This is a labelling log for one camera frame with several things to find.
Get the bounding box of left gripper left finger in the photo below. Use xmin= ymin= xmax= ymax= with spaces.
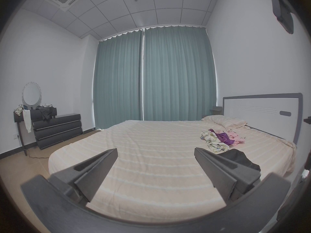
xmin=47 ymin=148 xmax=119 ymax=204

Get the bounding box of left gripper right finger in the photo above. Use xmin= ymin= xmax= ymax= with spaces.
xmin=194 ymin=147 xmax=262 ymax=203

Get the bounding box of black T-shirt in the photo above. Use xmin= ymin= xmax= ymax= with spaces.
xmin=216 ymin=149 xmax=261 ymax=177

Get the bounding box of bed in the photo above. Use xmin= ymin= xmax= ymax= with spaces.
xmin=48 ymin=93 xmax=304 ymax=224

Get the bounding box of white printed garment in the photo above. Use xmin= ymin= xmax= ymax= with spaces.
xmin=200 ymin=130 xmax=229 ymax=153

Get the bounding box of purple satin garment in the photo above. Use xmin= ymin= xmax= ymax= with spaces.
xmin=208 ymin=128 xmax=236 ymax=145

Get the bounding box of pink garment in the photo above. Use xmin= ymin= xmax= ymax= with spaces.
xmin=215 ymin=130 xmax=246 ymax=147

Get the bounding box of cream pillow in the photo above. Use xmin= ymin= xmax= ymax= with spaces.
xmin=201 ymin=115 xmax=248 ymax=130

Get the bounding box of dark grey chest of drawers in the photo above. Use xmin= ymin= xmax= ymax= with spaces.
xmin=33 ymin=114 xmax=83 ymax=150

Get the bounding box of blue-green curtain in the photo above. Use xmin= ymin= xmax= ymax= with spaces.
xmin=93 ymin=29 xmax=144 ymax=130
xmin=143 ymin=26 xmax=217 ymax=121

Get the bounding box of round white mirror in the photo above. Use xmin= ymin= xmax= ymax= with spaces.
xmin=22 ymin=82 xmax=42 ymax=109

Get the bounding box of black cable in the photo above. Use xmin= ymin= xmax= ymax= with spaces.
xmin=24 ymin=151 xmax=51 ymax=159

